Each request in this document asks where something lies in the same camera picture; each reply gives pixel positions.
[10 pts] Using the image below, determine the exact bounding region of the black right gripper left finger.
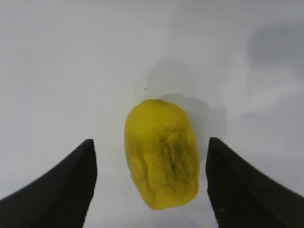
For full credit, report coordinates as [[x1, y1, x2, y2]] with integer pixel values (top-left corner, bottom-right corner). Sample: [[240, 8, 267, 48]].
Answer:
[[0, 139, 97, 228]]

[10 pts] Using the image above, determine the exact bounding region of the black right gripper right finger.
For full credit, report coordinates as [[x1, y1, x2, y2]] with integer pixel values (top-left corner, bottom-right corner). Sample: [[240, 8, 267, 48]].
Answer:
[[206, 137, 304, 228]]

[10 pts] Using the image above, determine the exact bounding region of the yellow lemon-shaped item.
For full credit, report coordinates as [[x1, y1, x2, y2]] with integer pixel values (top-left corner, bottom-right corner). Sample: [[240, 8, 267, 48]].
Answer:
[[124, 99, 200, 210]]

